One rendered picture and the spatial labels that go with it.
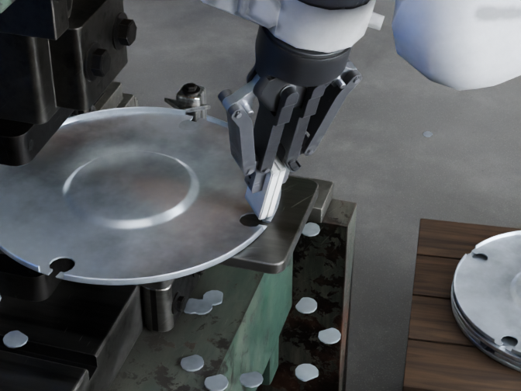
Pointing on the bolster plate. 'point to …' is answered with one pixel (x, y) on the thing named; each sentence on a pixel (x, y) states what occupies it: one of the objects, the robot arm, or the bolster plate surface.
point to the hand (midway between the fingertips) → (264, 183)
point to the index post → (197, 94)
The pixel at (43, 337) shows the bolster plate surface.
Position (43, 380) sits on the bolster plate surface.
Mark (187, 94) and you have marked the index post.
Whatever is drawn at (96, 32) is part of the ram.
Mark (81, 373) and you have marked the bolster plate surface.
